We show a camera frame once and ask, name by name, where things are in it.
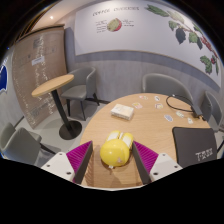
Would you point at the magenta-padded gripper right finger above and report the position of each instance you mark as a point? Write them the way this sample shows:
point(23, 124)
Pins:
point(148, 160)

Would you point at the brown printed wall poster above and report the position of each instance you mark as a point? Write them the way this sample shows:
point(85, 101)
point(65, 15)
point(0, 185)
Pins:
point(33, 66)

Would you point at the tall round wooden table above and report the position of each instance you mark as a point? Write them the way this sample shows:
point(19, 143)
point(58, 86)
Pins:
point(53, 85)

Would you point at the small white box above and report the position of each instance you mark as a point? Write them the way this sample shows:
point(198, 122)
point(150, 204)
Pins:
point(122, 111)

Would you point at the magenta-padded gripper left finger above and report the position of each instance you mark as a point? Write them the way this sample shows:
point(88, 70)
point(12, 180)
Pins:
point(78, 158)

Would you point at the black mouse pad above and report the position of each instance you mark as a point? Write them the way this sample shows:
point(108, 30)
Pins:
point(193, 143)

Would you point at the grey upholstered chair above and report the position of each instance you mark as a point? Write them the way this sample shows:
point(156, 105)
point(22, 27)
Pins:
point(213, 110)
point(20, 145)
point(163, 85)
point(85, 83)

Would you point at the small printed sticker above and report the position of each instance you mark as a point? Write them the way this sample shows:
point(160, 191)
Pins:
point(143, 97)
point(159, 106)
point(137, 105)
point(157, 98)
point(168, 117)
point(180, 114)
point(190, 120)

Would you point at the blue wall sign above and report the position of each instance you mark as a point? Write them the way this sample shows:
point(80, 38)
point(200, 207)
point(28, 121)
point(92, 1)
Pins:
point(2, 78)

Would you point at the white botanical wall mural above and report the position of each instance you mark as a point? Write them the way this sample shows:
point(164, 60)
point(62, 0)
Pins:
point(146, 33)

